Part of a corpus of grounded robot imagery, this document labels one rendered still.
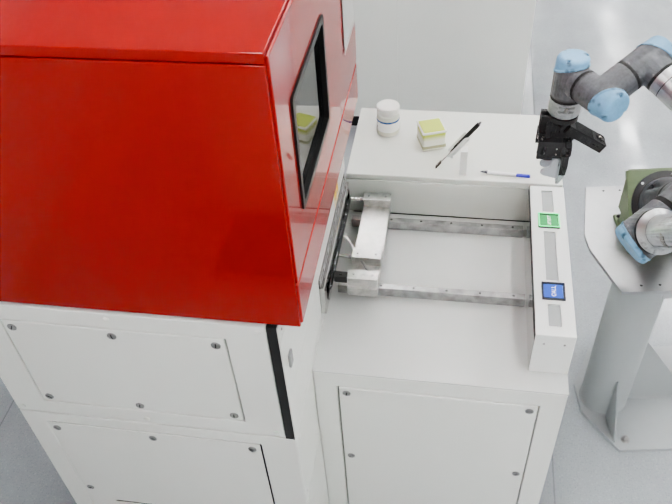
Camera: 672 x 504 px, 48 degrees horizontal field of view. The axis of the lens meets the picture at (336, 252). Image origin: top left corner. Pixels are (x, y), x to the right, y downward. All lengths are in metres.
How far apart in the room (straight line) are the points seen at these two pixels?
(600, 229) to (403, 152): 0.62
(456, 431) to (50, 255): 1.12
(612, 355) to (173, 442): 1.45
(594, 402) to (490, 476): 0.74
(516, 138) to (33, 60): 1.54
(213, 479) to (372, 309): 0.60
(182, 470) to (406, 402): 0.60
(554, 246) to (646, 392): 1.05
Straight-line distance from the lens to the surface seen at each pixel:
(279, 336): 1.51
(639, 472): 2.83
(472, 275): 2.13
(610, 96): 1.74
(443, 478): 2.27
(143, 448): 2.02
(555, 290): 1.93
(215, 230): 1.33
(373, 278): 1.99
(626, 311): 2.49
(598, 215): 2.38
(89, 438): 2.06
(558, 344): 1.86
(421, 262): 2.16
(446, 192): 2.24
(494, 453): 2.14
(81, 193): 1.38
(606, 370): 2.71
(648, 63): 1.80
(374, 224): 2.19
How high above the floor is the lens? 2.35
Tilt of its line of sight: 44 degrees down
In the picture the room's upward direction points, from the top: 4 degrees counter-clockwise
